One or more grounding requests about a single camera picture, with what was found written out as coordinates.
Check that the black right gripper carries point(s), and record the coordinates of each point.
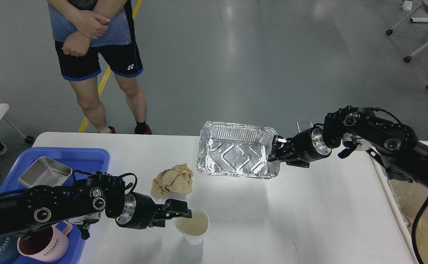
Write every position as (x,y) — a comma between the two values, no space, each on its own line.
(305,147)

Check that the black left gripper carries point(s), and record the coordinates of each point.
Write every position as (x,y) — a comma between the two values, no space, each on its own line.
(139,211)

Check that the white paper cup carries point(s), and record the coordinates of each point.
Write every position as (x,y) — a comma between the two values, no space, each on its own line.
(195,228)

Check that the brown paper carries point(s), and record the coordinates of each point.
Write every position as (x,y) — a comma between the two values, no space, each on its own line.
(177,179)

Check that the aluminium foil tray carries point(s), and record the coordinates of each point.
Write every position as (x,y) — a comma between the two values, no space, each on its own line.
(230,149)

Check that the pink home mug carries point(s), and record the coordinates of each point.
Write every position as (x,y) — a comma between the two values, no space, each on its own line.
(47,245)

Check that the square stainless steel tin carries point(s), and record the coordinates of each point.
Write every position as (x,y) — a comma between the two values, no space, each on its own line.
(45,171)

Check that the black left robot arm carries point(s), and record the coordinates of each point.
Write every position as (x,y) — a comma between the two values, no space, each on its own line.
(25,211)

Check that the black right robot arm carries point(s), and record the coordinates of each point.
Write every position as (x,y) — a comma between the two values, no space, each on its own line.
(393,145)

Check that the blue plastic tray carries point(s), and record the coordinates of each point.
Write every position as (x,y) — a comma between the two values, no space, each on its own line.
(84,159)

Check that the beige plastic bin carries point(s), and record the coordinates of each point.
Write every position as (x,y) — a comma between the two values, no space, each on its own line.
(405,200)

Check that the white wheeled chair base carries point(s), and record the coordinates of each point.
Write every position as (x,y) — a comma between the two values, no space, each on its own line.
(412,29)

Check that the person in patterned shirt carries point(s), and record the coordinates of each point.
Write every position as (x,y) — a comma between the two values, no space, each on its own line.
(85,30)

